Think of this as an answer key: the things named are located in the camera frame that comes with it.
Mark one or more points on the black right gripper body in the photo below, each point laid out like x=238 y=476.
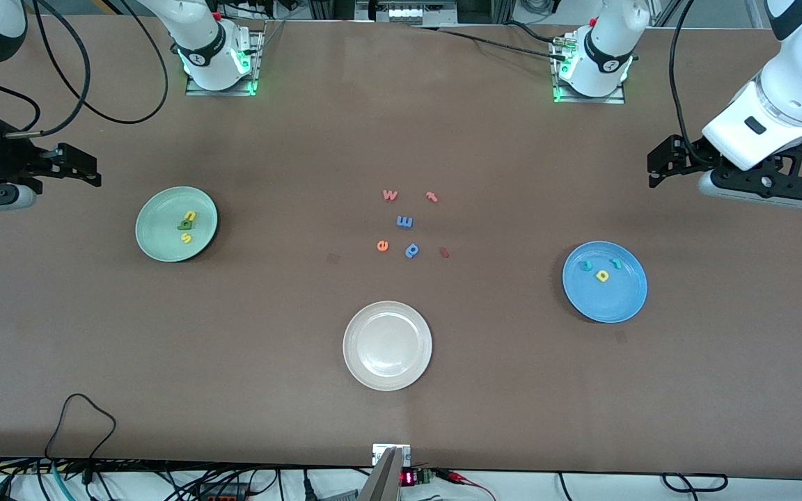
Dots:
x=5 y=157

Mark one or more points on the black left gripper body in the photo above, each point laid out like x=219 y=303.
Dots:
x=688 y=154

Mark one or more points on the green foam letter b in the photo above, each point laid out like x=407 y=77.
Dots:
x=185 y=225

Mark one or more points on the yellow foam letter d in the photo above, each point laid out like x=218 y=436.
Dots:
x=605 y=277

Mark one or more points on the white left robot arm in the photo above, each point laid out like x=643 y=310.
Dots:
x=791 y=90

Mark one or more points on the green plate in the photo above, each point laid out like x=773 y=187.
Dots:
x=161 y=226

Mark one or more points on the blue plate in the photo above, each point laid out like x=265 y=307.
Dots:
x=617 y=299

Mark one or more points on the blue foam letter m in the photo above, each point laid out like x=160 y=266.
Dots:
x=404 y=222

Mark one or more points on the blue foam letter p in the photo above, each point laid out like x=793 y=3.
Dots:
x=411 y=250

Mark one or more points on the pink foam letter w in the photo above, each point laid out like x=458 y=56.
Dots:
x=390 y=195

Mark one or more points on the grey electronics box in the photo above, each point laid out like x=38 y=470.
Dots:
x=408 y=12

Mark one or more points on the cream white plate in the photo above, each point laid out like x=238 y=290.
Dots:
x=387 y=346

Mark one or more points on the red LED display board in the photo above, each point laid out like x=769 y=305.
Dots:
x=408 y=479

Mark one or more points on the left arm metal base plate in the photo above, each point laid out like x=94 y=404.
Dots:
x=585 y=99

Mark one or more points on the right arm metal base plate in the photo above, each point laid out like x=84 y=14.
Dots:
x=195 y=88

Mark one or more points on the silver camera mount bracket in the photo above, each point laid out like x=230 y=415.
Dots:
x=387 y=480

